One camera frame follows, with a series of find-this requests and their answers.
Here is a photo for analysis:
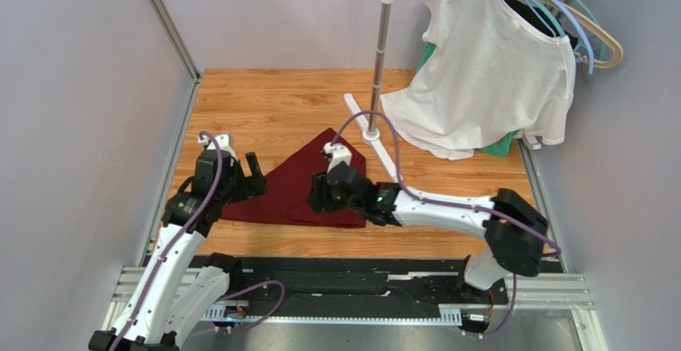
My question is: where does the dark red cloth napkin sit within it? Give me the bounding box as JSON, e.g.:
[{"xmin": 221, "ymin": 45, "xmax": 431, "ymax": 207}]
[{"xmin": 221, "ymin": 128, "xmax": 366, "ymax": 229}]

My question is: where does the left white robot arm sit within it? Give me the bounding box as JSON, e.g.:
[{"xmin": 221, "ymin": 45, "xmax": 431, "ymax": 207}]
[{"xmin": 88, "ymin": 145, "xmax": 267, "ymax": 350}]

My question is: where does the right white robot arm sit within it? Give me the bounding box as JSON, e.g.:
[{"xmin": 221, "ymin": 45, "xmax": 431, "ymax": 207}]
[{"xmin": 307, "ymin": 163, "xmax": 549, "ymax": 295}]

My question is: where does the green garment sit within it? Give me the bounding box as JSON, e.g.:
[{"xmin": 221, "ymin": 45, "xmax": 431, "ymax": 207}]
[{"xmin": 416, "ymin": 42, "xmax": 517, "ymax": 158}]

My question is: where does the white t-shirt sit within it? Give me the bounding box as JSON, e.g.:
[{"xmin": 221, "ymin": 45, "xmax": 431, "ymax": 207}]
[{"xmin": 381, "ymin": 0, "xmax": 575, "ymax": 160}]

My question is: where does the white clothes rack stand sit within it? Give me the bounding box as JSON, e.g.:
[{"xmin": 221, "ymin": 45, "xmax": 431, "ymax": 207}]
[{"xmin": 343, "ymin": 0, "xmax": 399, "ymax": 181}]

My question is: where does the black garment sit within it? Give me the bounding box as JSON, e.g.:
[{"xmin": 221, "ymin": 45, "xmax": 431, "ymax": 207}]
[{"xmin": 504, "ymin": 0, "xmax": 562, "ymax": 37}]

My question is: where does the blue plastic hanger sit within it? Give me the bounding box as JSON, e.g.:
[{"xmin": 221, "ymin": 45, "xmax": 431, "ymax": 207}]
[{"xmin": 533, "ymin": 0, "xmax": 606, "ymax": 74}]

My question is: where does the teal plastic hanger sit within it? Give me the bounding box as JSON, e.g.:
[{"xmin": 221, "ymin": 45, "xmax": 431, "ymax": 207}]
[{"xmin": 523, "ymin": 0, "xmax": 623, "ymax": 69}]

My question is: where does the wooden hanger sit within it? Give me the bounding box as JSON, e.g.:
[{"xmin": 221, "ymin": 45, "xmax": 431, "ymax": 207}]
[{"xmin": 497, "ymin": 0, "xmax": 624, "ymax": 70}]

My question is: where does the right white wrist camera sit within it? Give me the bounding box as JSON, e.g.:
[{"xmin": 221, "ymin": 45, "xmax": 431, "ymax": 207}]
[{"xmin": 322, "ymin": 142, "xmax": 352, "ymax": 172}]

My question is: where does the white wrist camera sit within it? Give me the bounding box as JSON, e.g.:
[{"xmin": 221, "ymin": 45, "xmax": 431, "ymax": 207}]
[
  {"xmin": 197, "ymin": 132, "xmax": 237, "ymax": 159},
  {"xmin": 322, "ymin": 142, "xmax": 352, "ymax": 172}
]

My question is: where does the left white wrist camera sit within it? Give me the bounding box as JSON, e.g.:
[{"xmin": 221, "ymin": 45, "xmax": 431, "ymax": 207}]
[{"xmin": 197, "ymin": 132, "xmax": 237, "ymax": 159}]

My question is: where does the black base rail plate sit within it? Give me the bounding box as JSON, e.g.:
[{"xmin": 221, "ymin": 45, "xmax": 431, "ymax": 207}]
[{"xmin": 189, "ymin": 254, "xmax": 565, "ymax": 321}]

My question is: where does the aluminium frame rail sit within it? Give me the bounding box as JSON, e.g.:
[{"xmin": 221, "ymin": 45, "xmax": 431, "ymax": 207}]
[{"xmin": 148, "ymin": 0, "xmax": 201, "ymax": 84}]

